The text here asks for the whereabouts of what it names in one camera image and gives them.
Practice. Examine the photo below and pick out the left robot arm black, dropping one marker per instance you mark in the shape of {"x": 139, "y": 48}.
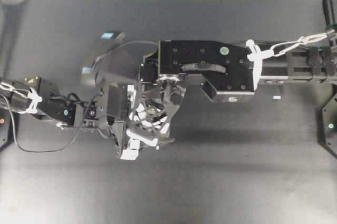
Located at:
{"x": 41, "y": 99}

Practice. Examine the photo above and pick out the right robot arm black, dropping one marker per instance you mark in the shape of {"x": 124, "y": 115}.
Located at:
{"x": 224, "y": 72}

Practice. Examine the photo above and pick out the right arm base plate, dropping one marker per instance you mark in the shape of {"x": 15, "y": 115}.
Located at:
{"x": 328, "y": 124}

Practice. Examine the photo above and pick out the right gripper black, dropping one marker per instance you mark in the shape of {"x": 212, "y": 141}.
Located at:
{"x": 161, "y": 80}

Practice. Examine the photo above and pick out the black frame rail right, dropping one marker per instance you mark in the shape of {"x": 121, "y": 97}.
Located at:
{"x": 329, "y": 8}

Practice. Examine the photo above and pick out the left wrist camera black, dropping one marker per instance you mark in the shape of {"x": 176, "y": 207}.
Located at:
{"x": 90, "y": 121}

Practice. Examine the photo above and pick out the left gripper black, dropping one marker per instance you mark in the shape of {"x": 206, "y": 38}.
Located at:
{"x": 113, "y": 108}

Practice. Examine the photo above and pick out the clear plastic bottle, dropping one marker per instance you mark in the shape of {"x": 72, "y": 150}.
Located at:
{"x": 151, "y": 118}

